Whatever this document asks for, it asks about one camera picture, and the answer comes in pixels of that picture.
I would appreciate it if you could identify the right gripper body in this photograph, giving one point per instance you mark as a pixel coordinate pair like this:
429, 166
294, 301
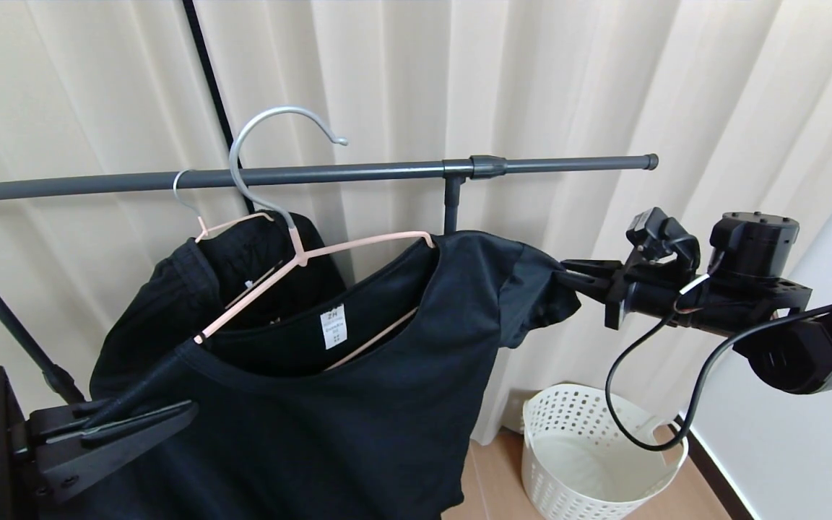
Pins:
640, 296

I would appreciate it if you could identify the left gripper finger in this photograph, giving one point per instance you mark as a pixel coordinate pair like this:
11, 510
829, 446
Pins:
113, 440

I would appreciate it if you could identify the black shorts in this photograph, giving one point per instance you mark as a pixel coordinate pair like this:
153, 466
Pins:
163, 310

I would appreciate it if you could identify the black garment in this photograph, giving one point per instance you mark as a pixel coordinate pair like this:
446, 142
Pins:
315, 433

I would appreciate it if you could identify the pink clothes hanger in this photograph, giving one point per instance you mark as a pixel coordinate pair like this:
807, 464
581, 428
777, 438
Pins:
243, 219
257, 126

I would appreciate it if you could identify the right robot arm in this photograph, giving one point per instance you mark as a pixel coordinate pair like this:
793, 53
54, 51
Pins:
770, 253

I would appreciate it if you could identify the white laundry basket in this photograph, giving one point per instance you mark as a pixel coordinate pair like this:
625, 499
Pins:
568, 462

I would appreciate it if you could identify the black clothes rack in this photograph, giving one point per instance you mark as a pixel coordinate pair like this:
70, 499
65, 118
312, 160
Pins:
358, 172

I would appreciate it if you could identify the white curtain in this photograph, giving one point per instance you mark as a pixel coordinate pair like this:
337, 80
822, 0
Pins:
459, 72
62, 87

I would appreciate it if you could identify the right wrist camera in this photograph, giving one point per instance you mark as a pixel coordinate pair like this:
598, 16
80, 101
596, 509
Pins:
658, 235

